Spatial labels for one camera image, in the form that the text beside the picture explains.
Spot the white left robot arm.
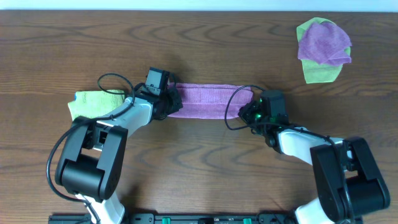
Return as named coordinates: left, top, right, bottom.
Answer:
left=55, top=86, right=183, bottom=223

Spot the purple crumpled cloth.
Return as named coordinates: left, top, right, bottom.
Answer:
left=298, top=22, right=352, bottom=66

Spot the pink microfiber cloth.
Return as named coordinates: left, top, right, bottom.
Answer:
left=170, top=83, right=253, bottom=119

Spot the folded green cloth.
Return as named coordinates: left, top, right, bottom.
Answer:
left=68, top=90, right=125, bottom=120

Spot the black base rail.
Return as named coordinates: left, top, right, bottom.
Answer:
left=48, top=212, right=363, bottom=224

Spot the light green cloth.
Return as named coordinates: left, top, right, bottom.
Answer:
left=296, top=17, right=351, bottom=84

